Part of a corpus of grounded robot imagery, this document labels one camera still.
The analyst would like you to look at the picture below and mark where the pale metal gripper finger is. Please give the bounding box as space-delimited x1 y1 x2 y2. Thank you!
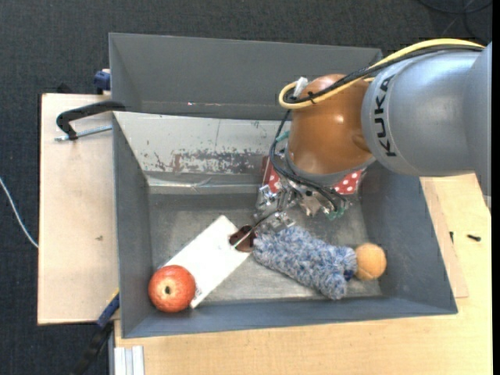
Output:
253 184 277 223
250 210 296 233

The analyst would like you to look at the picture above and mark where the red apple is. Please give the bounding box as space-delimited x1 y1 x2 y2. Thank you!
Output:
147 264 197 314

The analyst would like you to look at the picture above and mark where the dark red small object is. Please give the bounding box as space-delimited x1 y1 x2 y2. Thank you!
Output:
228 226 257 254

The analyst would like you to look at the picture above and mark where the orange ball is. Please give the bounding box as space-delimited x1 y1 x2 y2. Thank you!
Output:
353 242 388 281

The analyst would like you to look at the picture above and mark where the blue and white fluffy cloth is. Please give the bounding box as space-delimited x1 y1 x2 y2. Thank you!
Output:
252 225 359 301

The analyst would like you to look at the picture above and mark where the pale wood flat board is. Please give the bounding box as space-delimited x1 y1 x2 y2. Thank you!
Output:
37 92 120 326

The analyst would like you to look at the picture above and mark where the white flat box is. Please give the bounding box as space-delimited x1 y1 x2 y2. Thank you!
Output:
161 214 255 309

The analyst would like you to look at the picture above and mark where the red white-dotted box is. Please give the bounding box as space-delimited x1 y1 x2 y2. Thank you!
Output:
260 156 366 195

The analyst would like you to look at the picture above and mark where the grey metal bin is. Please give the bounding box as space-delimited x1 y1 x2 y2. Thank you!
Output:
108 32 459 339

